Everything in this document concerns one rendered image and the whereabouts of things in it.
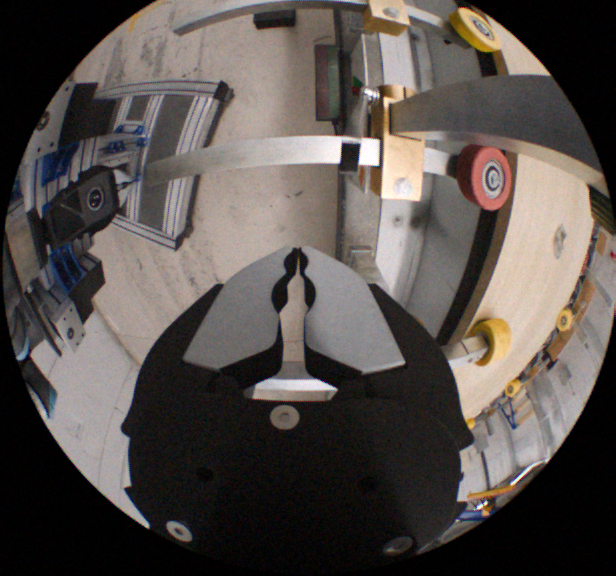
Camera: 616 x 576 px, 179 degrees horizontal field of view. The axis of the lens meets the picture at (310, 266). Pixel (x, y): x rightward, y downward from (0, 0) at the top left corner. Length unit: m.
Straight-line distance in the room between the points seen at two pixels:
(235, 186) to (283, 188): 0.25
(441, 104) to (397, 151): 0.11
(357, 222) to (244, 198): 0.82
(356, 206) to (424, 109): 0.28
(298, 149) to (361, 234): 0.25
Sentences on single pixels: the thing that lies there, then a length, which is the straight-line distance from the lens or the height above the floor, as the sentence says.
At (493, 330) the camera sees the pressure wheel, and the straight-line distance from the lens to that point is 0.39.
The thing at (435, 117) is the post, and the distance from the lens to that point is 0.16.
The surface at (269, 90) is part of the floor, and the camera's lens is 1.16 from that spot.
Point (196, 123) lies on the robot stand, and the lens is 0.99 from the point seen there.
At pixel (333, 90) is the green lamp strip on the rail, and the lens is 0.41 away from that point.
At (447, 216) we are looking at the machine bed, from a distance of 0.51.
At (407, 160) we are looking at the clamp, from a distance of 0.25.
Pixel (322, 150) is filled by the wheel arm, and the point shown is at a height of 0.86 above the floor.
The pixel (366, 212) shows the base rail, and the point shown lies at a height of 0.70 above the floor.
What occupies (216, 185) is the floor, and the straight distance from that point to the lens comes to 1.20.
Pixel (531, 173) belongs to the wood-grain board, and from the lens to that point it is 0.37.
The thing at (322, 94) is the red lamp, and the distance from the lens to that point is 0.41.
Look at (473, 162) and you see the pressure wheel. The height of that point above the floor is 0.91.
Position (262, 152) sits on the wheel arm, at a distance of 0.24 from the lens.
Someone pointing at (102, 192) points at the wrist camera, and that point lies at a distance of 0.23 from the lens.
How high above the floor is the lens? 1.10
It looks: 59 degrees down
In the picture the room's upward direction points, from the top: 178 degrees clockwise
